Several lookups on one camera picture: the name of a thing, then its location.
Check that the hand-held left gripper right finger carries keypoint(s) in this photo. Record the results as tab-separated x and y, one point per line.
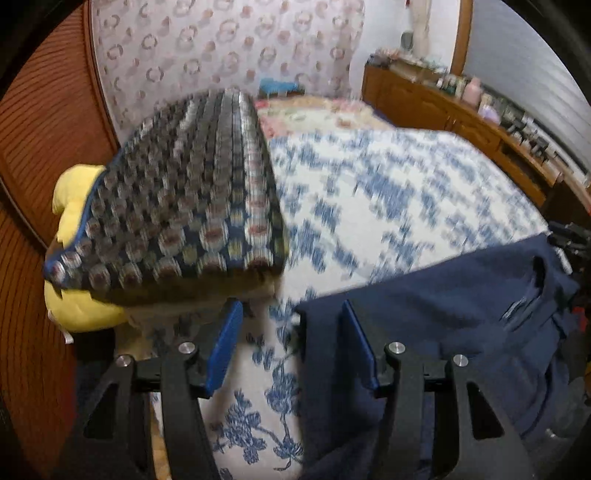
361	350

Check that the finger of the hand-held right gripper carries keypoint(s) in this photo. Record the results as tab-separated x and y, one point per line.
567	237

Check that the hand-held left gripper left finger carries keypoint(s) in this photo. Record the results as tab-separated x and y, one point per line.
225	348

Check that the navy t-shirt with orange print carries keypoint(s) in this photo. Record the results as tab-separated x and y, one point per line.
438	314

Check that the dark circle-patterned pillow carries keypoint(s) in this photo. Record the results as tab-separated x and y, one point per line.
175	207

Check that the lilac cloth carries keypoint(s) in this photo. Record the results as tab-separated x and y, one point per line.
488	109

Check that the yellow plush toy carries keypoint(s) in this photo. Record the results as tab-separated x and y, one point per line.
78	309

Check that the blue and white floral bedsheet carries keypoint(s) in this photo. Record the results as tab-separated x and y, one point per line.
369	198

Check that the pink bottle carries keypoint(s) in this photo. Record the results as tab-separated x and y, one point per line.
472	90

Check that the wooden sideboard cabinet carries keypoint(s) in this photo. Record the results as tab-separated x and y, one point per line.
415	101

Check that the cream floral quilt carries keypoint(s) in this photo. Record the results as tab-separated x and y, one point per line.
314	115

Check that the small grey fan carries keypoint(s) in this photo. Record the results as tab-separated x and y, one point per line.
407	39

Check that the beige tied window curtain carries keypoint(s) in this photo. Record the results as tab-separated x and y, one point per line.
427	21

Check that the small box with blue cloth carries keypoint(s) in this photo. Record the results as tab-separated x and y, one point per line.
277	86

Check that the wooden louvered wardrobe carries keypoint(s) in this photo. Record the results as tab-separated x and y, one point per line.
41	138

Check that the sheer curtain with pink circles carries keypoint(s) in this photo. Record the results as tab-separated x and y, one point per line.
207	46

